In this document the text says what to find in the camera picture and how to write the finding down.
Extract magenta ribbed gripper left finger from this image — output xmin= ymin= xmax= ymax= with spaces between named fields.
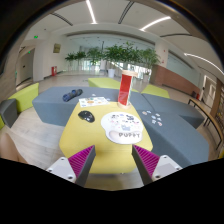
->
xmin=47 ymin=145 xmax=96 ymax=187

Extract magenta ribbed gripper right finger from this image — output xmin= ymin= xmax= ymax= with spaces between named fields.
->
xmin=132 ymin=145 xmax=182 ymax=185

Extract white round puppy mouse pad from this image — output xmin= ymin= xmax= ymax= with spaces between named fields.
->
xmin=101 ymin=112 xmax=143 ymax=144

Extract black computer mouse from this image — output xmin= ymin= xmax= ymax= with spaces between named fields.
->
xmin=78 ymin=110 xmax=95 ymax=123

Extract yellow-green low table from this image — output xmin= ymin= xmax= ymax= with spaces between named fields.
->
xmin=58 ymin=100 xmax=154 ymax=175

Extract grey right sofa bench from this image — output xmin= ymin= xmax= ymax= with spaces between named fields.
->
xmin=131 ymin=93 xmax=209 ymax=168

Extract grey modular sofa bench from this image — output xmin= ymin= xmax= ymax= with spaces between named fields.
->
xmin=31 ymin=86 xmax=147 ymax=127

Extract white printed paper sheet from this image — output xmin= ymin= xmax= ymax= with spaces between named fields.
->
xmin=79 ymin=97 xmax=108 ymax=107

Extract dark blue sandals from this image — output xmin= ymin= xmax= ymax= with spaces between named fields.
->
xmin=62 ymin=89 xmax=83 ymax=102

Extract lime green left ottoman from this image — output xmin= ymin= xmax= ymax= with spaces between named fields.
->
xmin=10 ymin=83 xmax=39 ymax=112

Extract lime green far bench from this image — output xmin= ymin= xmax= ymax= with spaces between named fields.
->
xmin=88 ymin=77 xmax=135 ymax=91

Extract dark grey small ottoman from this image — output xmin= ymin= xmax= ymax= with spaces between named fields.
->
xmin=0 ymin=99 xmax=18 ymax=128

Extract red fire extinguisher box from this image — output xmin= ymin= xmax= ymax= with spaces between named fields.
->
xmin=51 ymin=66 xmax=57 ymax=76

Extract potted plant white pot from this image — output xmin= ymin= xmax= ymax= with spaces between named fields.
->
xmin=104 ymin=45 xmax=123 ymax=78

